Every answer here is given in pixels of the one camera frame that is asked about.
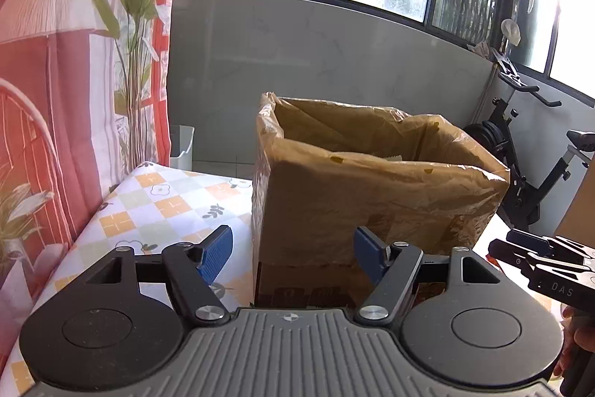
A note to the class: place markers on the black exercise bike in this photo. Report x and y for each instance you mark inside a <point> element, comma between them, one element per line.
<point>516,173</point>

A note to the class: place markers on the brown cardboard panel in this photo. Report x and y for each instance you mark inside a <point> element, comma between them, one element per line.
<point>581,211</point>

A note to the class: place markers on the white hanging pouch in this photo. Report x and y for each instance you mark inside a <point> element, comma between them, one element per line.
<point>510,32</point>

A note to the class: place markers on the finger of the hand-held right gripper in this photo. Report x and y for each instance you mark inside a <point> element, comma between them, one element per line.
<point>544,242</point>
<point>511,255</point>

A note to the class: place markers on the white plastic bin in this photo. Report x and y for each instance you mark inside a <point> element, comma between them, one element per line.
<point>182,146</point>

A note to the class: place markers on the checked floral tablecloth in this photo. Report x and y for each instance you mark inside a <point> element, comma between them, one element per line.
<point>153,201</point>

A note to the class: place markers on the person's right hand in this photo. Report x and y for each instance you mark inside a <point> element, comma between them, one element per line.
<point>578,334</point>

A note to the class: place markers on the cardboard box with plastic liner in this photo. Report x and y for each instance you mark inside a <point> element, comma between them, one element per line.
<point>372,201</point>

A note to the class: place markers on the printed pink curtain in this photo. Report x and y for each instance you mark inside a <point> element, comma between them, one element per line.
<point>56,99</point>

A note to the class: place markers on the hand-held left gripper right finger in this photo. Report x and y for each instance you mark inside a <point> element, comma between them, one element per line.
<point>369,255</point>

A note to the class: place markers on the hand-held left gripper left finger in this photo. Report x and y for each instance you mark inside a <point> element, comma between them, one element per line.
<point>216,255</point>

